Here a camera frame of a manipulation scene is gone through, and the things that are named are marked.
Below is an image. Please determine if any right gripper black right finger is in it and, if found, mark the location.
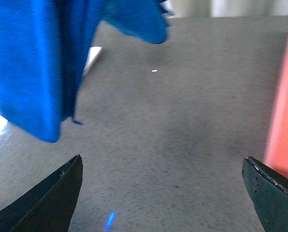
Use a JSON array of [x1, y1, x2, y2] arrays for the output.
[[242, 157, 288, 232]]

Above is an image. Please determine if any white pleated curtain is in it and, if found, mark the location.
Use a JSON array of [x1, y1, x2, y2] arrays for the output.
[[163, 0, 288, 18]]

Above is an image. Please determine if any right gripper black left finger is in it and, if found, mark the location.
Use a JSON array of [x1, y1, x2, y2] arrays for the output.
[[0, 155, 83, 232]]

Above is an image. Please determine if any white towel rack tray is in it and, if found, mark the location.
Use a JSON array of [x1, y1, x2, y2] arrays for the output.
[[83, 46, 103, 76]]

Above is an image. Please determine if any blue microfiber towel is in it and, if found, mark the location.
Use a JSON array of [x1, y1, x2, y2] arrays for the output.
[[0, 0, 168, 143]]

